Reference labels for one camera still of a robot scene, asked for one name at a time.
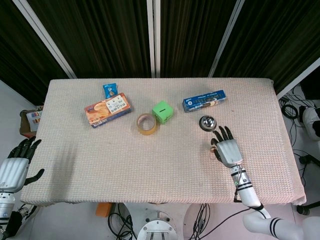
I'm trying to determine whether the blue cookie box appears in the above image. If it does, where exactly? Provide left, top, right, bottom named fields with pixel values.
left=182, top=89, right=228, bottom=113

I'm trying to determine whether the black floor cable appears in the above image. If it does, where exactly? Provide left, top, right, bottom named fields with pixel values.
left=188, top=202, right=251, bottom=240
left=107, top=202, right=141, bottom=240

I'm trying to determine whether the beige waffle tablecloth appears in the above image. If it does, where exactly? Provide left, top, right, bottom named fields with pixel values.
left=19, top=76, right=307, bottom=207

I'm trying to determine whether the dark curtain panel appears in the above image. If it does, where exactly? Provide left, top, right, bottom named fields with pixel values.
left=159, top=0, right=237, bottom=78
left=0, top=0, right=73, bottom=106
left=214, top=0, right=320, bottom=95
left=26, top=0, right=152, bottom=78

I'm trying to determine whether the small blue snack packet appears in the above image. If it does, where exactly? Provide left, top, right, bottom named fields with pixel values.
left=102, top=83, right=119, bottom=99

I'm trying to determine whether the green numbered foam cube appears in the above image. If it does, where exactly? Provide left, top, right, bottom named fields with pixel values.
left=151, top=100, right=174, bottom=125

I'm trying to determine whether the brown cardboard box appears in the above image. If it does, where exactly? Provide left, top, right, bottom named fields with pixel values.
left=19, top=104, right=45, bottom=138

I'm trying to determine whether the coiled black cable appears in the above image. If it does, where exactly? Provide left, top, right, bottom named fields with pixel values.
left=281, top=103, right=300, bottom=119

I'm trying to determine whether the orange cracker box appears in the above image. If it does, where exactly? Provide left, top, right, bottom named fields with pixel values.
left=83, top=92, right=133, bottom=129

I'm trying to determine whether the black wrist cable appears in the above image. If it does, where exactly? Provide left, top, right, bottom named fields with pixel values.
left=233, top=167, right=245, bottom=203

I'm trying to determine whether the right robot hand grey black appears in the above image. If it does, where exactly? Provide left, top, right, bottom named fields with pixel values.
left=210, top=126, right=244, bottom=169

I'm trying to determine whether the silver desk call bell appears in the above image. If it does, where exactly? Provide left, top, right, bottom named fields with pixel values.
left=198, top=115, right=217, bottom=132

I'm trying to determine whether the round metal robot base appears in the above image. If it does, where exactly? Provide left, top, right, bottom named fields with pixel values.
left=136, top=203, right=186, bottom=240

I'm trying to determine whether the white rounded device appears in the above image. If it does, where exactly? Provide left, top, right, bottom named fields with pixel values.
left=302, top=106, right=320, bottom=140

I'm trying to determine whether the left robot hand grey black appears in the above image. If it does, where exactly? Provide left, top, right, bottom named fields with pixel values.
left=0, top=136, right=45, bottom=193

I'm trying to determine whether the white frame post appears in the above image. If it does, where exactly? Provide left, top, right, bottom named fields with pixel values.
left=146, top=0, right=156, bottom=78
left=152, top=0, right=161, bottom=78
left=208, top=0, right=245, bottom=78
left=276, top=56, right=320, bottom=99
left=12, top=0, right=78, bottom=79

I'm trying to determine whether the black stand foot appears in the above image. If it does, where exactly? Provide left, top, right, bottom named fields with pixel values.
left=296, top=199, right=320, bottom=216

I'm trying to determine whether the clear packing tape roll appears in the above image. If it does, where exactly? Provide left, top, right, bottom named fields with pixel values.
left=136, top=112, right=158, bottom=136

